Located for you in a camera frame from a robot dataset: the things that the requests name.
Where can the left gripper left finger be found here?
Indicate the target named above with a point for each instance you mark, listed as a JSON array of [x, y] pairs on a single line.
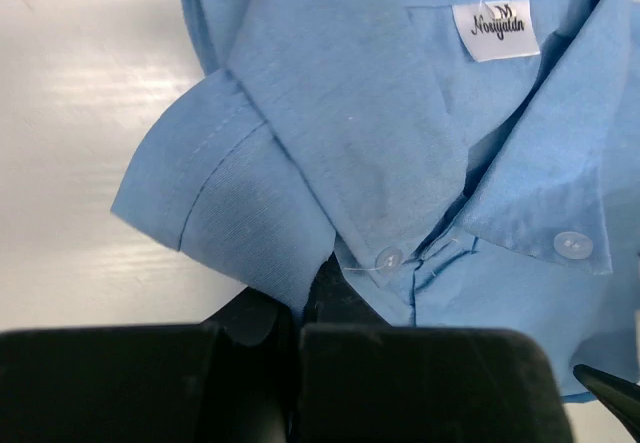
[[229, 378]]

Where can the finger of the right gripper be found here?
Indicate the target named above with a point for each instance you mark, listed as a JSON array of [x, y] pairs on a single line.
[[619, 396]]

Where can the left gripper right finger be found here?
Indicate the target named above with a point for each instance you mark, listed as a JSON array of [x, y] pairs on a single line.
[[363, 380]]

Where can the light blue long sleeve shirt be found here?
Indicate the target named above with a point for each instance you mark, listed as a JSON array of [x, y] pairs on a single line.
[[468, 163]]

